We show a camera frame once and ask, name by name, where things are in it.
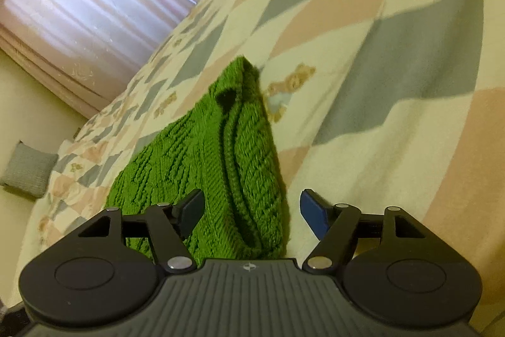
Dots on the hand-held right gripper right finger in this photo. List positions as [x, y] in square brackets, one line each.
[313, 212]

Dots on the grey checked pillow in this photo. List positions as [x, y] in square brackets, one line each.
[28, 169]

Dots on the diamond patterned quilt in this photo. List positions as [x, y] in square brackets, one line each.
[374, 84]

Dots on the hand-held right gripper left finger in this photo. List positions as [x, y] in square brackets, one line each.
[189, 211]

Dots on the green knit sweater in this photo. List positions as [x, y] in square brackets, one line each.
[205, 163]

